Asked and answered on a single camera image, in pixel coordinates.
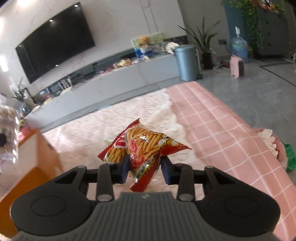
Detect dark grey drawer cabinet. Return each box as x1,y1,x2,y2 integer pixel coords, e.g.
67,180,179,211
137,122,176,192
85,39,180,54
257,8,290,57

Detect blue-grey pedal trash bin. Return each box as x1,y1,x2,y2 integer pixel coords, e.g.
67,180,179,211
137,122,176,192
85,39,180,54
173,44,200,81

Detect teddy bear toy box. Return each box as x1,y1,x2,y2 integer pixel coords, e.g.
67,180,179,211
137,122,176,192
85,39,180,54
132,32,164,59

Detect large black television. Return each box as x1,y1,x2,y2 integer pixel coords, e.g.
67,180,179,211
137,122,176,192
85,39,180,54
16,2,95,83

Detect grey tv console cabinet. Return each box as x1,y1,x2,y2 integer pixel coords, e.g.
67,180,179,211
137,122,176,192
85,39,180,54
25,55,179,132

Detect trailing green ivy plant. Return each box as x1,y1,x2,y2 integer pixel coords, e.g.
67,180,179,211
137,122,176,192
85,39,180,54
226,1,285,59

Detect pink white plush toy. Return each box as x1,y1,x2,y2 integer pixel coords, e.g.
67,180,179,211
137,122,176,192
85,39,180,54
253,128,295,173

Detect pink checked tablecloth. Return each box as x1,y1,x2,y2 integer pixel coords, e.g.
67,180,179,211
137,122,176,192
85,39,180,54
167,81,295,240

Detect white wifi router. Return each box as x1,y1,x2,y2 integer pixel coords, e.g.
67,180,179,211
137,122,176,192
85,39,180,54
58,77,73,93

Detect pink small heater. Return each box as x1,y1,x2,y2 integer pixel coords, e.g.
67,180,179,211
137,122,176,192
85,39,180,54
229,55,244,78

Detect yellow snack packs on console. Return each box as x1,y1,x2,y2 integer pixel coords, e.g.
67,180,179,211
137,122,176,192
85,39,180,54
113,59,133,68

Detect small green potted plant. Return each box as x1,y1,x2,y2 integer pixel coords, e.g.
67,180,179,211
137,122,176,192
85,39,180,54
13,77,32,108

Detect blue water jug with pump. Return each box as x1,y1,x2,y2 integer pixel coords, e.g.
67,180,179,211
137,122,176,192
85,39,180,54
231,27,249,63

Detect red shrimp stick snack bag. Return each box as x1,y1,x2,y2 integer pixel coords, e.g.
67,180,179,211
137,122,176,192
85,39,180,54
98,119,190,192

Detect potted long-leaf plant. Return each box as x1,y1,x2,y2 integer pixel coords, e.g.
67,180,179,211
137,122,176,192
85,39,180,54
178,17,221,70

